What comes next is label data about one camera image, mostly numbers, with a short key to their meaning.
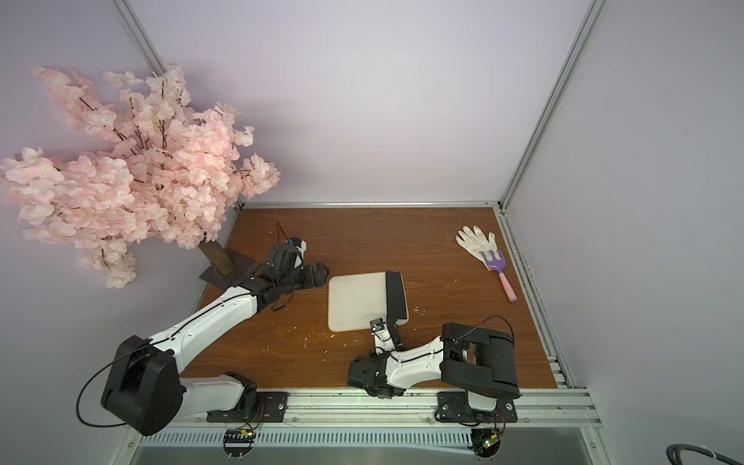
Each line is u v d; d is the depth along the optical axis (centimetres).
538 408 74
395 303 92
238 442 72
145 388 41
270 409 73
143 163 63
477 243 107
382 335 74
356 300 95
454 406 73
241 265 104
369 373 64
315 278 77
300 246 79
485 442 70
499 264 101
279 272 65
